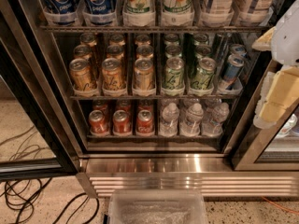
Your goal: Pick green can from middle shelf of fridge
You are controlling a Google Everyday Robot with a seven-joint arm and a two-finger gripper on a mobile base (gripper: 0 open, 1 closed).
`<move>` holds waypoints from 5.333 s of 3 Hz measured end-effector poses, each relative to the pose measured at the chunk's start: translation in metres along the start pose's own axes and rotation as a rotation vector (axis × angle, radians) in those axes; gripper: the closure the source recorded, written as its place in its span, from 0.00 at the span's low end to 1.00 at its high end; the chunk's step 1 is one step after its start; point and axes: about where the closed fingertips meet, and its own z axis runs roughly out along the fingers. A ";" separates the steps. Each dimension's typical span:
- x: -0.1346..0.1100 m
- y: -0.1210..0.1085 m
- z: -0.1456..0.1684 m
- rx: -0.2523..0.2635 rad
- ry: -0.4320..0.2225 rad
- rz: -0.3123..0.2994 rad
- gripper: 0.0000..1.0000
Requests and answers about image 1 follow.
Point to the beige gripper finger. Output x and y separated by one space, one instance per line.
279 91
263 43

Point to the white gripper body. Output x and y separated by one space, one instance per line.
287 44

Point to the blue second row can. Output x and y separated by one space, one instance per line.
238 49

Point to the blue front can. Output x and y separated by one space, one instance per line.
231 71

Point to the green second row left can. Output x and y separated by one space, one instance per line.
173 51

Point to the stainless steel fridge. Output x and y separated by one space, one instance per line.
243 161

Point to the orange second row right can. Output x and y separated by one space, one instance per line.
144 51

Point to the orange second row can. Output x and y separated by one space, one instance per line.
144 51
115 51
83 51

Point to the orange front right can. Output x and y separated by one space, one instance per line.
144 74

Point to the red front right can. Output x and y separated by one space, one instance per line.
144 122

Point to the red can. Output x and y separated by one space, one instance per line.
121 122
144 122
97 120

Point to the orange second row middle can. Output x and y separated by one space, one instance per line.
115 51

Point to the orange front middle can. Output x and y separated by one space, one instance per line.
112 74

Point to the red front middle can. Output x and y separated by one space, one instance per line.
121 122

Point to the orange second row left can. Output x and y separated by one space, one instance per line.
83 51

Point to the red front left can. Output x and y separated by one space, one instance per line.
97 120

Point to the orange front left can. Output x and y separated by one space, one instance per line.
80 72

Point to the open fridge door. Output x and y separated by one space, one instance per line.
33 110

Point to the right white labelled bottle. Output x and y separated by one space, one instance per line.
252 12

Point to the white labelled bottle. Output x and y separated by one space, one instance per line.
216 13
252 12

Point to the left white labelled bottle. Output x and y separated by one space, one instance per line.
216 13

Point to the right water bottle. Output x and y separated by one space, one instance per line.
212 126

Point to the water bottle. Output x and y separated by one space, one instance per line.
212 126
169 121
190 126

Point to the middle water bottle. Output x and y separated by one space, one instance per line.
190 126

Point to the left water bottle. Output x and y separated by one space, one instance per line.
169 121

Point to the right pepsi bottle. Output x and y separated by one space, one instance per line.
100 12

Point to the clear plastic bin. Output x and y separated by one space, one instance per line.
157 206

